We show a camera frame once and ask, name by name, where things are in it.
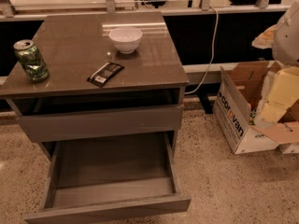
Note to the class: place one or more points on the green soda can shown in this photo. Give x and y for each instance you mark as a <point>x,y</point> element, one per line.
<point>31,60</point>

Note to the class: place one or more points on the corovan cardboard box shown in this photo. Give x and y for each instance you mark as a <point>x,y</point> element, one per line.
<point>241,86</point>

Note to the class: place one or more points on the grey top drawer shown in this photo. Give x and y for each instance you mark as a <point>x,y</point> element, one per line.
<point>90,124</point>

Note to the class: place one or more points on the white ceramic bowl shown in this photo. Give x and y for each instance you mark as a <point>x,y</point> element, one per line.
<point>125,39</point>

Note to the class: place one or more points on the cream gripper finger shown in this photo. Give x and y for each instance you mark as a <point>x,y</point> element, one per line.
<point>279,92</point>

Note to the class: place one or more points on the grey drawer cabinet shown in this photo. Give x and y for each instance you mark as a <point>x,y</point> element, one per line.
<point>76,46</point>

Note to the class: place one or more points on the green snack bag in box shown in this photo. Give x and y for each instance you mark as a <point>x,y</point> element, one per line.
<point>252,114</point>

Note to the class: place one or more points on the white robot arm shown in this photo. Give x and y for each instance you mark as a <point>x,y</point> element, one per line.
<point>285,45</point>

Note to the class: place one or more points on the open grey middle drawer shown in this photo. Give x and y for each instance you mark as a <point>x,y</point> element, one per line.
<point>109,178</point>

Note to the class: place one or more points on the black rxbar chocolate wrapper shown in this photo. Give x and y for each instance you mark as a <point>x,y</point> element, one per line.
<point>104,74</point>

